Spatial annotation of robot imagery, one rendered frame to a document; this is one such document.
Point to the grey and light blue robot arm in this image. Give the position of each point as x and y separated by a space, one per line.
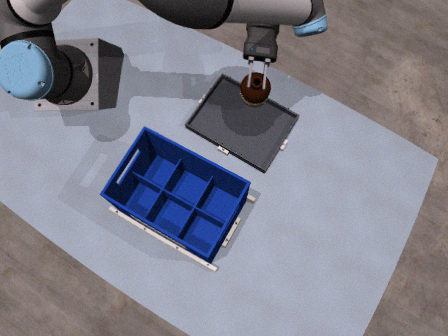
31 68

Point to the brown bottle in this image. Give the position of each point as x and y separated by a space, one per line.
254 97

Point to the blue plastic crate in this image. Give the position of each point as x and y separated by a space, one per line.
180 198

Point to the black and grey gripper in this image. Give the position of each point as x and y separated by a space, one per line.
260 45

